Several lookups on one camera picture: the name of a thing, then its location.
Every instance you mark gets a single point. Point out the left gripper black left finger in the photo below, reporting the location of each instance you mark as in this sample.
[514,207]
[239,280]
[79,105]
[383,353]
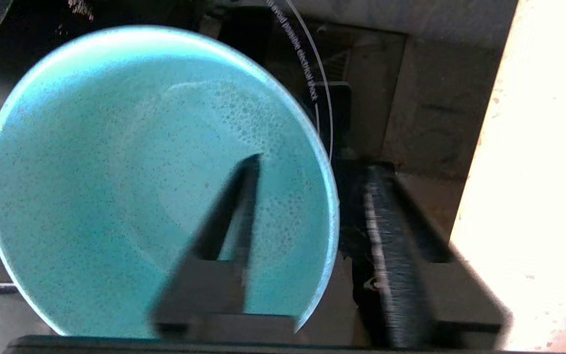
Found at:
[214,275]

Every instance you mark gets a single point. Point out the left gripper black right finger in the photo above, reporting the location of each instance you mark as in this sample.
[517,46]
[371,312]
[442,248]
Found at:
[410,275]

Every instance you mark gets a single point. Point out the teal plastic bowl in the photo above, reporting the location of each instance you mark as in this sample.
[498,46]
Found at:
[91,196]

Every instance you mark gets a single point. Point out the black induction cooktop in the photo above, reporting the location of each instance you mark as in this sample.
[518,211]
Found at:
[361,98]

